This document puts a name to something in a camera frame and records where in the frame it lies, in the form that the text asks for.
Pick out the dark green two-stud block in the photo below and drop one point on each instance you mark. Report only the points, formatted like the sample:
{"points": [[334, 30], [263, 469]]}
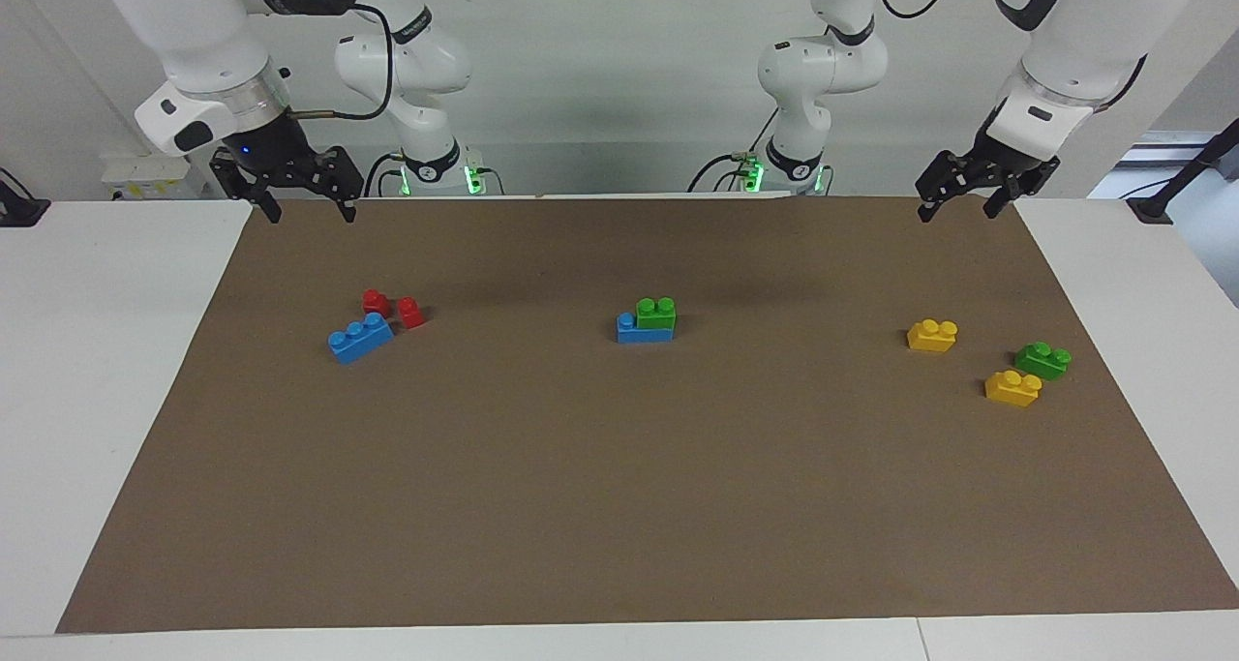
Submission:
{"points": [[1042, 361]]}

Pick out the brown table mat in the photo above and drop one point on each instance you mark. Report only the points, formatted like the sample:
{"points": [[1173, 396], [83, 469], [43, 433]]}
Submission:
{"points": [[619, 496]]}

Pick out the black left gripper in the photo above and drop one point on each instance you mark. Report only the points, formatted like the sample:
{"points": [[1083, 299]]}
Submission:
{"points": [[997, 163]]}

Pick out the black table clamp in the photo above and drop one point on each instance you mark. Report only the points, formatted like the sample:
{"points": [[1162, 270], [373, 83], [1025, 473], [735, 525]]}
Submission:
{"points": [[19, 206]]}

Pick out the small red block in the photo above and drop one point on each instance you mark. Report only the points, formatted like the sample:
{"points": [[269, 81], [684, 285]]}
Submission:
{"points": [[411, 314], [375, 303]]}

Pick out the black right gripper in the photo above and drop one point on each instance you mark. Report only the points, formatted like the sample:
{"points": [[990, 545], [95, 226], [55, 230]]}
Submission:
{"points": [[276, 153]]}

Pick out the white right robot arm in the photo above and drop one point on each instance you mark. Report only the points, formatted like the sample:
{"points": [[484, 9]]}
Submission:
{"points": [[203, 32]]}

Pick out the yellow two-stud block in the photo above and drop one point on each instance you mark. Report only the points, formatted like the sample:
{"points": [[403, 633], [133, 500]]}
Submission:
{"points": [[932, 336], [1012, 388]]}

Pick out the light green two-stud block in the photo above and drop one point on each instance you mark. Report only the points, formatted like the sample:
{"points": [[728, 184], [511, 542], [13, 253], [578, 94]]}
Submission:
{"points": [[656, 316]]}

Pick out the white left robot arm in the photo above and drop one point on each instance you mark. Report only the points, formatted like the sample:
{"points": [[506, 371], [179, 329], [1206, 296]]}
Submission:
{"points": [[1094, 42]]}

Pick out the blue three-stud block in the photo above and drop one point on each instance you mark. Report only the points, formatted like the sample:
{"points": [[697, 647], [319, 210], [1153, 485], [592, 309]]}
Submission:
{"points": [[631, 333], [360, 341]]}

